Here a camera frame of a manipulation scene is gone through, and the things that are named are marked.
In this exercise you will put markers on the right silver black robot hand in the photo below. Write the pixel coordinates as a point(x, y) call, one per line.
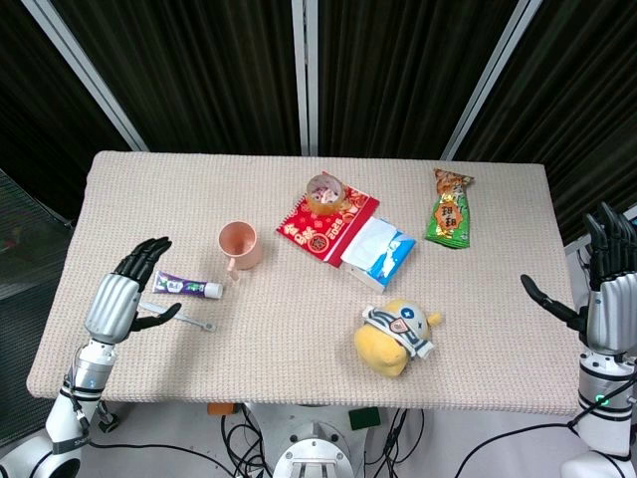
point(612, 313)

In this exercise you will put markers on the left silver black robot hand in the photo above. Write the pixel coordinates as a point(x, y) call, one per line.
point(112, 304)

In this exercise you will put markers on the purple toothpaste tube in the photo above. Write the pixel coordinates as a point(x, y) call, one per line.
point(186, 285)

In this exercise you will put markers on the grey toothbrush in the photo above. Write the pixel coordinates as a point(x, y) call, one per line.
point(196, 321)

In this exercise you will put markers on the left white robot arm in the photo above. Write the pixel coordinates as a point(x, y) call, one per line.
point(82, 383)

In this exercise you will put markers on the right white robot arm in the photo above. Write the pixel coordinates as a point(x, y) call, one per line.
point(599, 413)

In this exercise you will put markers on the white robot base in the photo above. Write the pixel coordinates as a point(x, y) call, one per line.
point(313, 448)

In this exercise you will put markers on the pink plastic cup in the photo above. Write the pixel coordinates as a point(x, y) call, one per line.
point(244, 249)

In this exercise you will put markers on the black mesh panel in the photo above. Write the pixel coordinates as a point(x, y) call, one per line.
point(30, 249)

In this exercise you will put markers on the orange block under table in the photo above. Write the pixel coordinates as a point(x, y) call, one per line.
point(220, 408)

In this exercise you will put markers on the beige waffle tablecloth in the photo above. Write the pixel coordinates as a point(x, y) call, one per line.
point(298, 323)

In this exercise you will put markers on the green orange snack bag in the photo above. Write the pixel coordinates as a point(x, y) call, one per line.
point(448, 219)

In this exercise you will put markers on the red spiral calendar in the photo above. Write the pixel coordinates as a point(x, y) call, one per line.
point(323, 234)

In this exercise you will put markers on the yellow plush toy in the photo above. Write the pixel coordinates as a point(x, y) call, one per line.
point(383, 348)

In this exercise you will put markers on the clear packing tape roll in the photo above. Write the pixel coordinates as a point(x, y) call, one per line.
point(324, 201)

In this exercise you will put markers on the blue white tissue pack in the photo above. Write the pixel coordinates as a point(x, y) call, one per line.
point(380, 254)

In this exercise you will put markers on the green block under table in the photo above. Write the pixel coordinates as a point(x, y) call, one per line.
point(364, 418)

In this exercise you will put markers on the silver aluminium frame post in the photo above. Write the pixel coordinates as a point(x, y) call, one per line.
point(490, 79)
point(84, 70)
point(304, 74)

